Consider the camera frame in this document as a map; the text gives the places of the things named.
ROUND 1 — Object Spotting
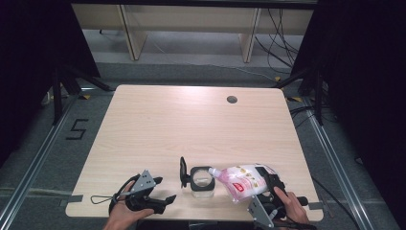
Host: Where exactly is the thin grey cord loop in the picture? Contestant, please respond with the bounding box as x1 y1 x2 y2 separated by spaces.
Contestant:
90 195 113 205

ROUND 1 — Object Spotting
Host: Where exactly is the person's left hand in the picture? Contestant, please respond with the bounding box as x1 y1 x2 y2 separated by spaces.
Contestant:
108 182 155 228

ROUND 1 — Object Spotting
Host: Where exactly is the red white spouted pouch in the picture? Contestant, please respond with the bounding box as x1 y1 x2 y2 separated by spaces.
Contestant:
208 163 279 204

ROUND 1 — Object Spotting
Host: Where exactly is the thin black floor cable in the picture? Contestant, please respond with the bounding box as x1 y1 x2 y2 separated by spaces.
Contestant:
311 176 362 229

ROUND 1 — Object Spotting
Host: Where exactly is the flat grey floor strip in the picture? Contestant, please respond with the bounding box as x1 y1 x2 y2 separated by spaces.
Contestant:
0 187 70 197

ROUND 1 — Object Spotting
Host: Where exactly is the black metal stand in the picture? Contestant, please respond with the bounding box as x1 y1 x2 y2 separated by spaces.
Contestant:
272 68 325 127
51 65 114 126

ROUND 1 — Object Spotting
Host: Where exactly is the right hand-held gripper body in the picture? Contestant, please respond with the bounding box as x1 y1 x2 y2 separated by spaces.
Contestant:
248 188 287 230

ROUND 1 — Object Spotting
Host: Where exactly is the person's right hand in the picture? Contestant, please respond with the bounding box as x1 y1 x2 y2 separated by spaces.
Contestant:
273 186 310 224

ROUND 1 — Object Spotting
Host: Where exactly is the black wrist strap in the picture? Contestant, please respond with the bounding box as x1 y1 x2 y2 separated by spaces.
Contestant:
108 173 142 214

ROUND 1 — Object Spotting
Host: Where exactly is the aluminium floor rail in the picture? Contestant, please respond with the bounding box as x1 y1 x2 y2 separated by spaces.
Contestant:
0 92 80 230
303 97 372 230

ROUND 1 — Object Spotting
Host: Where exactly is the beige wooden furniture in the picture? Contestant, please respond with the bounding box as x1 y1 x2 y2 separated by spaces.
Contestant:
70 3 315 63

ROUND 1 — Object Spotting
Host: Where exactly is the dark curtain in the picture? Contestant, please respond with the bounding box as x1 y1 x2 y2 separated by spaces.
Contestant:
0 0 100 167
291 0 406 221

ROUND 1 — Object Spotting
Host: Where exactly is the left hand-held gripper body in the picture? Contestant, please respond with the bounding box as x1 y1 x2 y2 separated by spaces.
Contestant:
125 170 158 214

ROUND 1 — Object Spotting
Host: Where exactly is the bundle of black cables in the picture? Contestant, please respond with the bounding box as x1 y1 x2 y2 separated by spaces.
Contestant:
255 8 301 76

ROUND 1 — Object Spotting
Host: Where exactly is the glass jar with black lid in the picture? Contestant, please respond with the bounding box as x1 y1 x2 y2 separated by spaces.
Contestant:
179 156 216 199

